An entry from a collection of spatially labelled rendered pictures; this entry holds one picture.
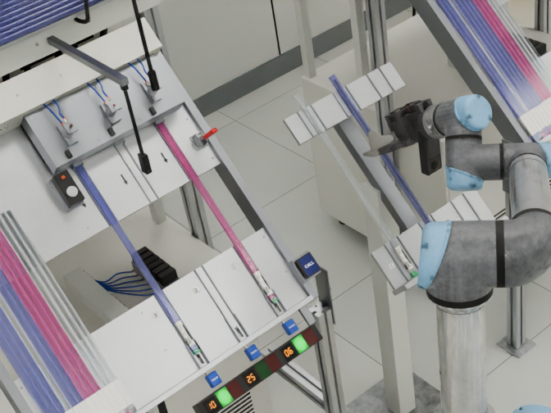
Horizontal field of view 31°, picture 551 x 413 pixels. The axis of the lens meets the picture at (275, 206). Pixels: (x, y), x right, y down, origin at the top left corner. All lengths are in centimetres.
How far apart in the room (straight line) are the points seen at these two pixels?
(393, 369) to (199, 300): 79
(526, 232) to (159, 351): 87
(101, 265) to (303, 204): 129
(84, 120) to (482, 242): 96
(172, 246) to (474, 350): 114
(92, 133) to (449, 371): 93
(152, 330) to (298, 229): 159
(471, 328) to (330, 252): 184
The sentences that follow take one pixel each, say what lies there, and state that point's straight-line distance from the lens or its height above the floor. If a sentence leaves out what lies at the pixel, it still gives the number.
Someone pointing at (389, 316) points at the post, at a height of 41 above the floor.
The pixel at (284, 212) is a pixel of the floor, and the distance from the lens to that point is 381.
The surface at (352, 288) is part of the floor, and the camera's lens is 343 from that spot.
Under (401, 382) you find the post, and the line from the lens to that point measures 289.
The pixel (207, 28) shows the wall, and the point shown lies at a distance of 438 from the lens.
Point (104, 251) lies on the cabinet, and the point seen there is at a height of 62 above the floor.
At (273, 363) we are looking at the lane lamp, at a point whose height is 66.
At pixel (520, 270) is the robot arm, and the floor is 114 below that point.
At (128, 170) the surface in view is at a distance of 228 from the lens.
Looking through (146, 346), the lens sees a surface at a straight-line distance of 219.
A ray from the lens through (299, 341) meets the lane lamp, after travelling 231.
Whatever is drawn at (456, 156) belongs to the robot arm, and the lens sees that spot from 208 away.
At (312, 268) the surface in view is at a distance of 230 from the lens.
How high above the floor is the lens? 225
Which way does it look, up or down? 36 degrees down
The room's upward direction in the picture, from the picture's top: 10 degrees counter-clockwise
